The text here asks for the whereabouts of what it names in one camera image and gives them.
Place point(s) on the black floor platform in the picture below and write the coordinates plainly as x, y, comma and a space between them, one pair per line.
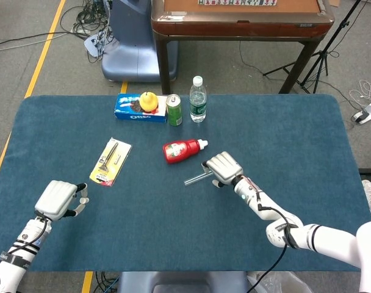
370, 174

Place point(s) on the clear plastic tube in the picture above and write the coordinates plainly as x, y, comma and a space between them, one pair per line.
195, 179

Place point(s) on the blue Oreo cookie box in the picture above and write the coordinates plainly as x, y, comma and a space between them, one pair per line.
133, 116

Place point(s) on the black tripod stand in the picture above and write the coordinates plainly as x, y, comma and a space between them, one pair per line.
324, 61

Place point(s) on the blue felt table cover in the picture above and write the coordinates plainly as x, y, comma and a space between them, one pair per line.
161, 219

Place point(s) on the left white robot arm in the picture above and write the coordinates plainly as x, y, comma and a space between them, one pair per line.
23, 247

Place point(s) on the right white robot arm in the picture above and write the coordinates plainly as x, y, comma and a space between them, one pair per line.
310, 238

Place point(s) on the red ketchup squeeze bottle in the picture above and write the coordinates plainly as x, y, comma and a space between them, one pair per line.
179, 151

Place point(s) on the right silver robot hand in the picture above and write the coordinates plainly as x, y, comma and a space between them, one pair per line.
223, 168

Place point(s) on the yellow apple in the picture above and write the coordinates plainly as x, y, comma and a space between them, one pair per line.
148, 102

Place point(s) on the clear plastic bag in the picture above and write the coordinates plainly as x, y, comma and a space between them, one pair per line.
295, 284

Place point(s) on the blue-grey robot torso base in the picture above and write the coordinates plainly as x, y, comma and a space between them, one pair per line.
182, 282

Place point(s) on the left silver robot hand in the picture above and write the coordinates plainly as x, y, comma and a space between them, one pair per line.
54, 198

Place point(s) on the row of face-showing mahjong tiles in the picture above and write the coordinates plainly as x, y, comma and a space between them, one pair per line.
237, 2

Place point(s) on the green soda can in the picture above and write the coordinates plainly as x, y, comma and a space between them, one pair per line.
174, 111

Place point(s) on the white power strip with plugs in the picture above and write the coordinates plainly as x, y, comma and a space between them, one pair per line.
95, 42

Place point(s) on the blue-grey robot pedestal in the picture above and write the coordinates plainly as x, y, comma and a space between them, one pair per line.
130, 55

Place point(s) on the clear plastic water bottle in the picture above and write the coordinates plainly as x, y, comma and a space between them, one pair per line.
198, 103

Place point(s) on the razor in yellow blister pack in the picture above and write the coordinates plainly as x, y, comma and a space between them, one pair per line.
110, 161

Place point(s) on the brown mahjong table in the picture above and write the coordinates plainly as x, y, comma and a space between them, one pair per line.
234, 27

